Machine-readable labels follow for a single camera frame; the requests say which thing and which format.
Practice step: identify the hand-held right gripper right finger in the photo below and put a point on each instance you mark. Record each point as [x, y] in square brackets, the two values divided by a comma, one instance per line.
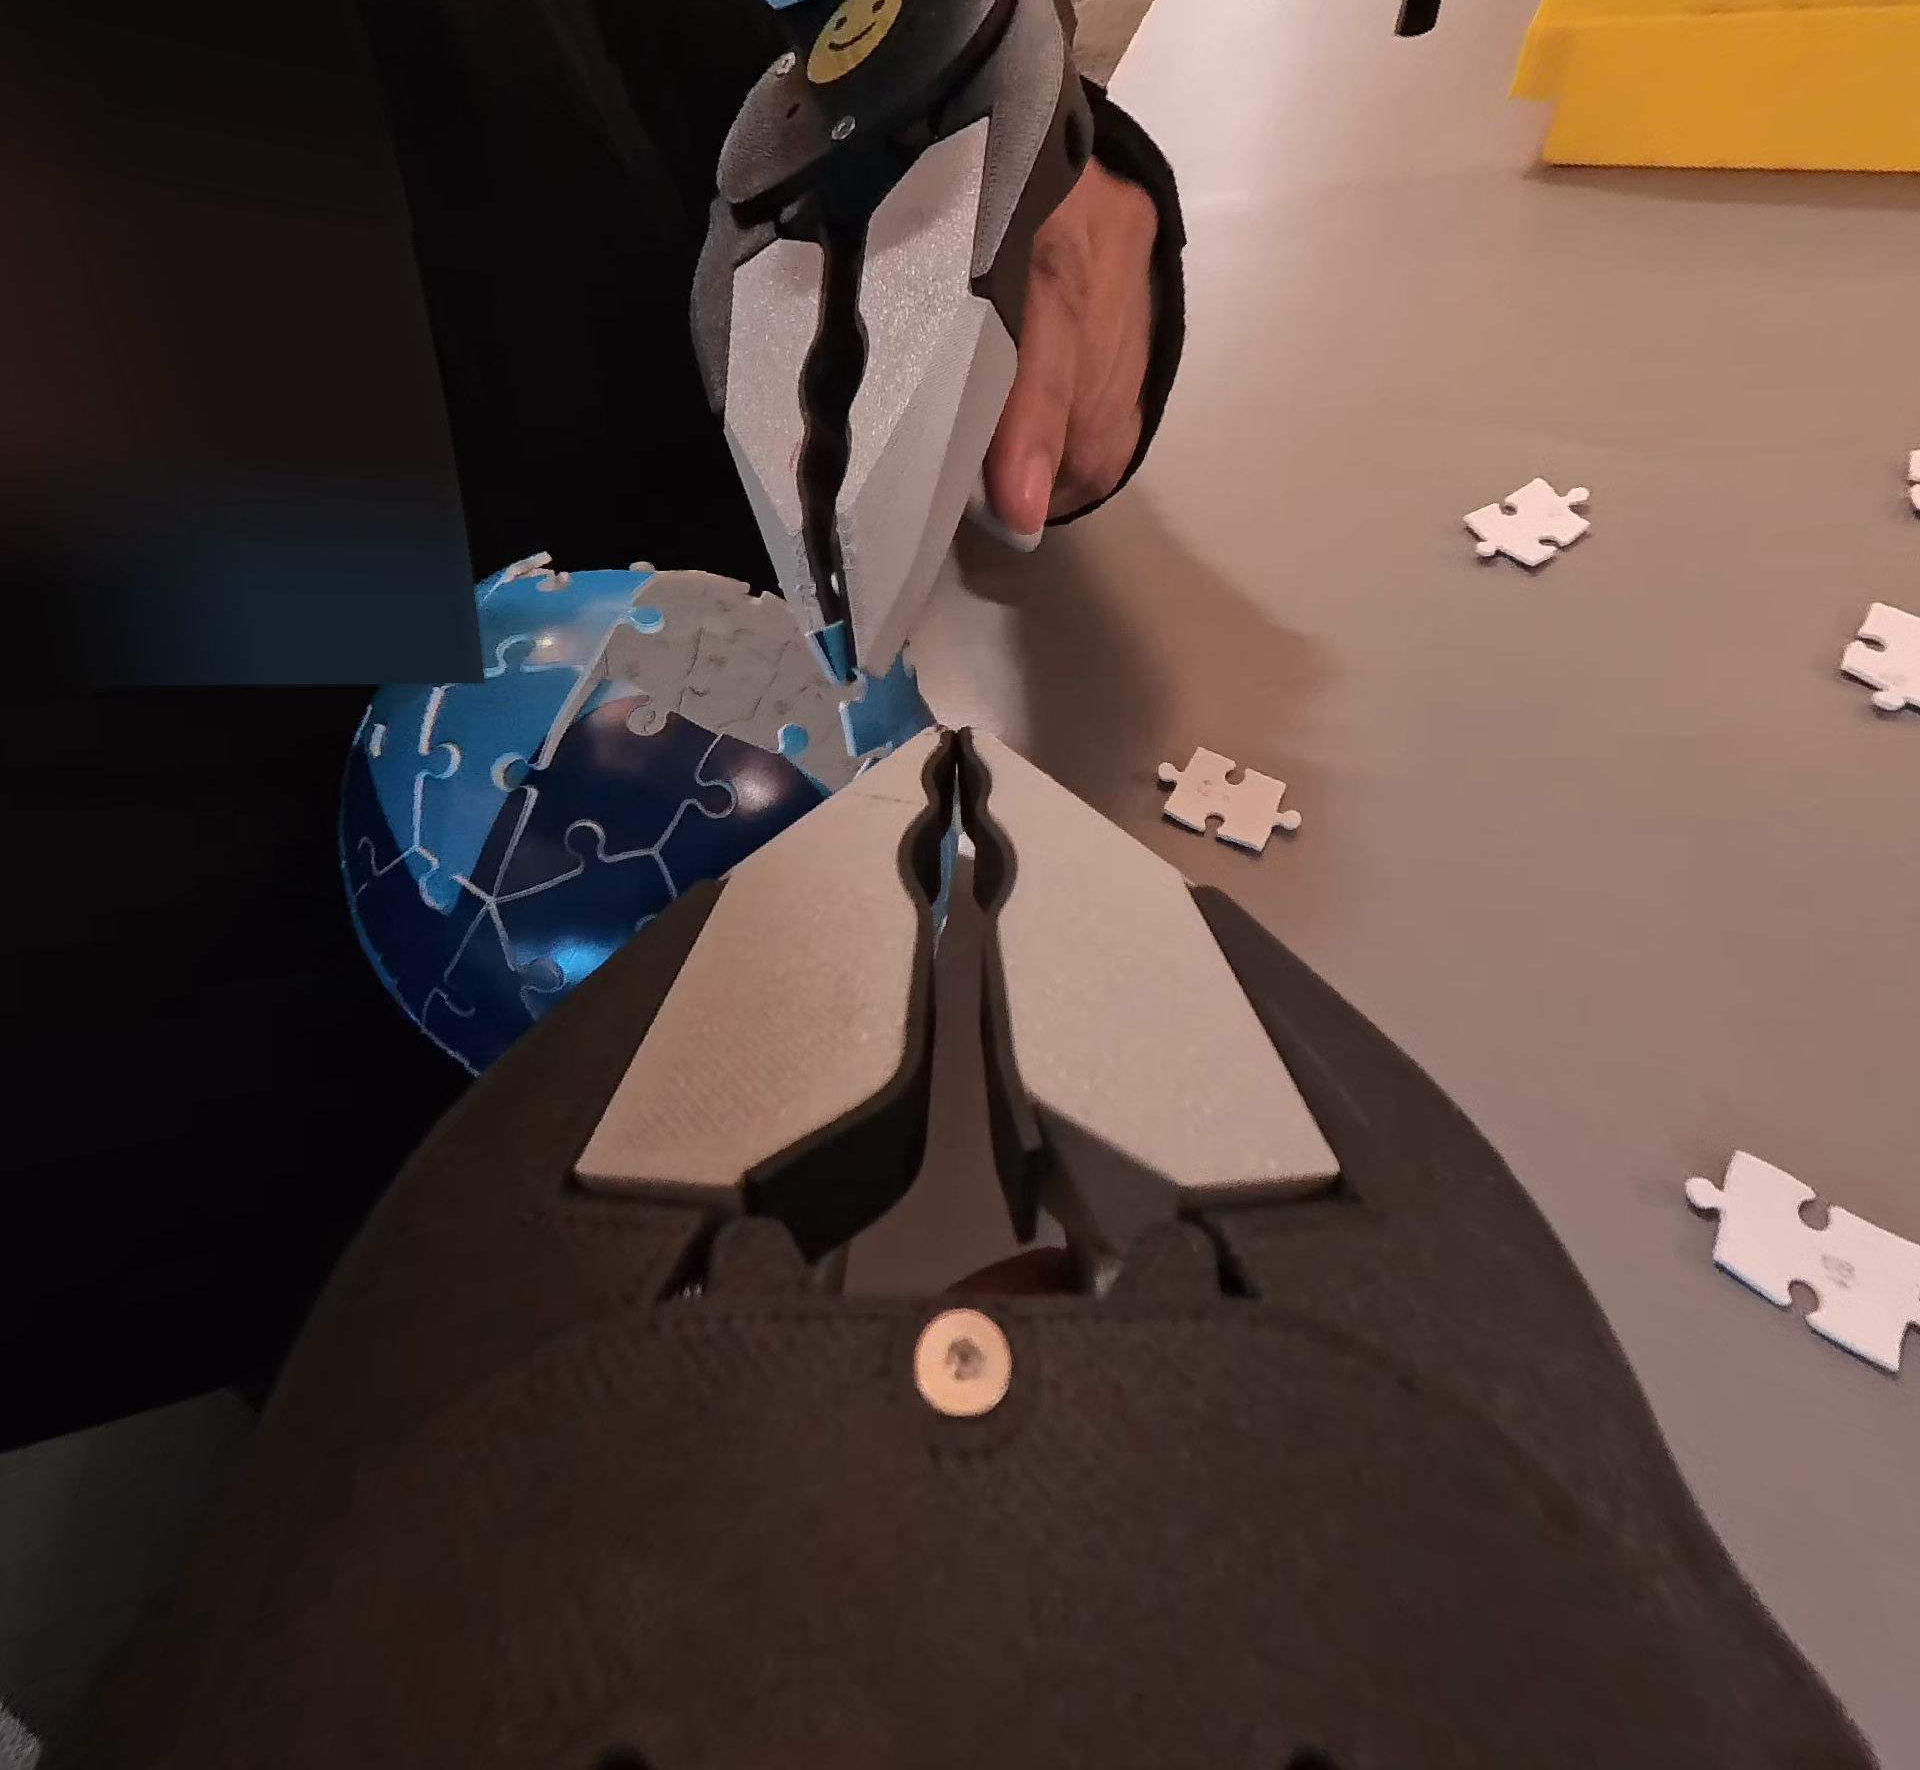
[1154, 1050]

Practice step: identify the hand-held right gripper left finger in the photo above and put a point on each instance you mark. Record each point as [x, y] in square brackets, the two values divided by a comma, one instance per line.
[751, 1035]

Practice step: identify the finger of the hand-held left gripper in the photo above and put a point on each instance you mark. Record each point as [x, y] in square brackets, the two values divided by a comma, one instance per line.
[930, 375]
[765, 391]

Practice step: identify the blue puzzle ball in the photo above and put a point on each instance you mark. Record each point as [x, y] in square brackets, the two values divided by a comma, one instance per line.
[601, 825]

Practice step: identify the white jigsaw piece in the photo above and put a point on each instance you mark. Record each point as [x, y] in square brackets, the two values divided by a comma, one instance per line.
[832, 648]

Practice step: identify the person's left hand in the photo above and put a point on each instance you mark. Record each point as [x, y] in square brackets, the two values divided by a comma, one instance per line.
[1073, 361]

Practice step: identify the person's right hand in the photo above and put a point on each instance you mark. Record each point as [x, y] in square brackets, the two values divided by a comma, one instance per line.
[1021, 1273]

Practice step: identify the person's dark clothing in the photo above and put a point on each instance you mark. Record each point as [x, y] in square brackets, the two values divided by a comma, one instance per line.
[300, 300]

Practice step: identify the yellow plastic bin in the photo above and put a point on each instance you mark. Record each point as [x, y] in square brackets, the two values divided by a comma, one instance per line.
[1741, 31]

